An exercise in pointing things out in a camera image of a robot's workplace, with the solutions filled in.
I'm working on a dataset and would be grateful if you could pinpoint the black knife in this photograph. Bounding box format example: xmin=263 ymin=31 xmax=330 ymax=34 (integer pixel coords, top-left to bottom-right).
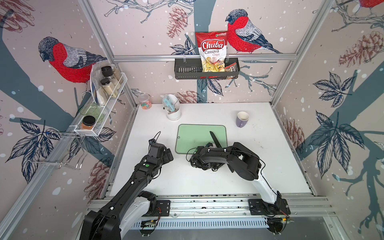
xmin=210 ymin=131 xmax=222 ymax=148

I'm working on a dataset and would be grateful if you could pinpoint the green cutting board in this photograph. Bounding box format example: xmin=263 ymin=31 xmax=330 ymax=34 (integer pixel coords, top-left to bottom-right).
xmin=175 ymin=124 xmax=228 ymax=154

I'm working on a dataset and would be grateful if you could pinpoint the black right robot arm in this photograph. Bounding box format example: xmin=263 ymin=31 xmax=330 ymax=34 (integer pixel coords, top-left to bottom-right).
xmin=187 ymin=142 xmax=291 ymax=218

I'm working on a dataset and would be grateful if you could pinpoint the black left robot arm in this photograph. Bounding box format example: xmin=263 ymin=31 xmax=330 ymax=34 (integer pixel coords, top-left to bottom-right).
xmin=79 ymin=143 xmax=174 ymax=240

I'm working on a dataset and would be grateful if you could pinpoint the white utensil holder cup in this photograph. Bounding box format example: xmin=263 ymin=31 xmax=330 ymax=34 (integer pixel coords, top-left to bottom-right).
xmin=162 ymin=94 xmax=182 ymax=121

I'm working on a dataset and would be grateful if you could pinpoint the candy jar with lid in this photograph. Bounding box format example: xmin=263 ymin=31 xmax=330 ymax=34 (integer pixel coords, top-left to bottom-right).
xmin=138 ymin=94 xmax=152 ymax=110

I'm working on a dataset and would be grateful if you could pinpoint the purple mug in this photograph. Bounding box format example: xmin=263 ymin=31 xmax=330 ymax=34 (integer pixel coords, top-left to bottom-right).
xmin=236 ymin=111 xmax=250 ymax=128

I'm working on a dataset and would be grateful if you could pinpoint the small dark snack packet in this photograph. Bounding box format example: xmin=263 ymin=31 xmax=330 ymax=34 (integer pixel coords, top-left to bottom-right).
xmin=225 ymin=63 xmax=238 ymax=80

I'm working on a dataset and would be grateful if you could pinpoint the red cassava chips bag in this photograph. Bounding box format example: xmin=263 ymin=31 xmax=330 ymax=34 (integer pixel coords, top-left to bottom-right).
xmin=196 ymin=32 xmax=228 ymax=72

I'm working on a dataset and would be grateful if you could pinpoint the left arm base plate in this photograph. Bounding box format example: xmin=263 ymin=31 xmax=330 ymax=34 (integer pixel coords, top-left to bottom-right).
xmin=143 ymin=200 xmax=171 ymax=217

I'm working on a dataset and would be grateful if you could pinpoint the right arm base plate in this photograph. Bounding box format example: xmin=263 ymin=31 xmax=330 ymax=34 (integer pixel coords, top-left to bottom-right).
xmin=248 ymin=198 xmax=291 ymax=218

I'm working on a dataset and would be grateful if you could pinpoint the clear acrylic wall shelf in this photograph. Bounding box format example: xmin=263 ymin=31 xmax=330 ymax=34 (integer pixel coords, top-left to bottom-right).
xmin=75 ymin=61 xmax=128 ymax=137

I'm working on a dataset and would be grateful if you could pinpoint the black wall basket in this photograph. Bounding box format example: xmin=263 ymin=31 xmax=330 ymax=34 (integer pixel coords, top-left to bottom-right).
xmin=174 ymin=58 xmax=240 ymax=80

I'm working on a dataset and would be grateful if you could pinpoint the wire hook rack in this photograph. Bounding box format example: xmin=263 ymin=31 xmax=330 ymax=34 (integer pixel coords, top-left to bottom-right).
xmin=27 ymin=133 xmax=89 ymax=170

